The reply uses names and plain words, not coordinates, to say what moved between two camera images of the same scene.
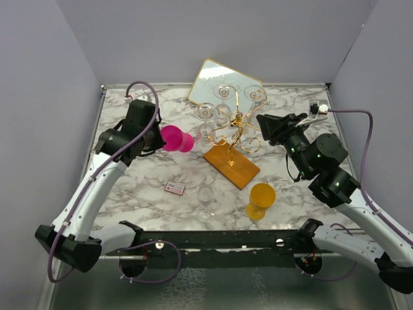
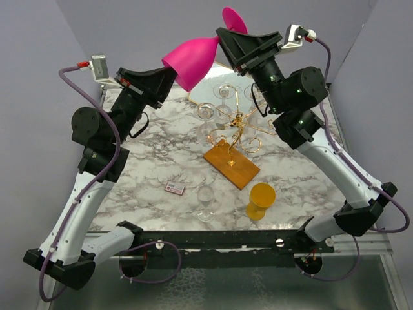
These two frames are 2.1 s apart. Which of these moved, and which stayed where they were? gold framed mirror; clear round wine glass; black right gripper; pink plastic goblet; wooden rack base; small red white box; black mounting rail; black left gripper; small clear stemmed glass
Moved: black left gripper; black right gripper; pink plastic goblet
Stayed: black mounting rail; gold framed mirror; small red white box; small clear stemmed glass; clear round wine glass; wooden rack base
